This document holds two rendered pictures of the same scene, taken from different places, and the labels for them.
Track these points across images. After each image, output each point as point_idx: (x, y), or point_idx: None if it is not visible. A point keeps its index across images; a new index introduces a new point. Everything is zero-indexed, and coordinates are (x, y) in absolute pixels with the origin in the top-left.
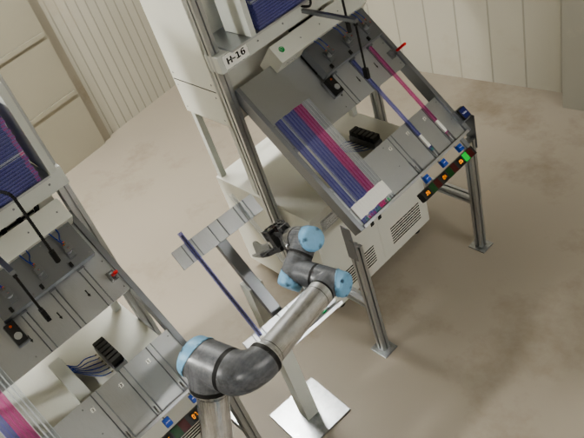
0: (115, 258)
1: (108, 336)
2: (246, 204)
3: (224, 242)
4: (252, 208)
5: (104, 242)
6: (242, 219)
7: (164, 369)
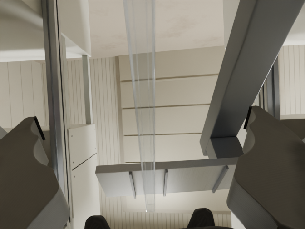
0: (267, 103)
1: (303, 9)
2: (132, 191)
3: (224, 125)
4: (122, 182)
5: None
6: (166, 178)
7: None
